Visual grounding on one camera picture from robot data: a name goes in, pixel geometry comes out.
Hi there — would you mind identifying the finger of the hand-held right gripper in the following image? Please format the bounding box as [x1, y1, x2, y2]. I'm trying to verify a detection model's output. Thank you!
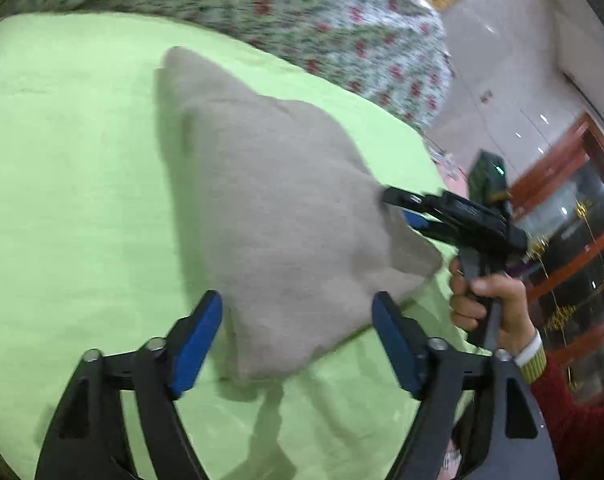
[401, 210, 463, 246]
[381, 186, 453, 217]

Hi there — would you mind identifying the wooden cabinet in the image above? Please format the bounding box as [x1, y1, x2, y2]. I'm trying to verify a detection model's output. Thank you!
[502, 112, 604, 406]

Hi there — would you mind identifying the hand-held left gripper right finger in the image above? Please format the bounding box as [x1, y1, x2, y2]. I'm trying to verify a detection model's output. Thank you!
[372, 291, 560, 480]

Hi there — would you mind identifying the white quilt with red flowers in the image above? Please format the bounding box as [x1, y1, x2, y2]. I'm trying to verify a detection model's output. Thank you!
[12, 0, 453, 133]

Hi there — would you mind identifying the beige knit sweater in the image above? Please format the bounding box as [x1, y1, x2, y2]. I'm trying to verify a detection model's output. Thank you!
[157, 46, 443, 386]

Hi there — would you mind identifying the light green blanket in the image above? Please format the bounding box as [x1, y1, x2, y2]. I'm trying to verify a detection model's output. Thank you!
[0, 12, 483, 480]

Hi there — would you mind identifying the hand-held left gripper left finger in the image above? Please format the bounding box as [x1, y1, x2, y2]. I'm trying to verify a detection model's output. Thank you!
[34, 290, 225, 480]

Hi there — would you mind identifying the pink printed bed sheet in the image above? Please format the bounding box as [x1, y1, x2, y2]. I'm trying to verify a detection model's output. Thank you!
[426, 144, 472, 197]

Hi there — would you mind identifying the person's right hand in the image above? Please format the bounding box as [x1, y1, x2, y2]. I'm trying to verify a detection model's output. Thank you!
[448, 257, 539, 357]

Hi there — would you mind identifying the dark green box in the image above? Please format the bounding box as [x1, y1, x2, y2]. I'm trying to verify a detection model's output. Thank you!
[469, 152, 513, 211]

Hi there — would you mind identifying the person's right forearm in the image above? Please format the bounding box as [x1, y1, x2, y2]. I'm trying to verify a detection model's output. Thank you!
[513, 329, 604, 480]

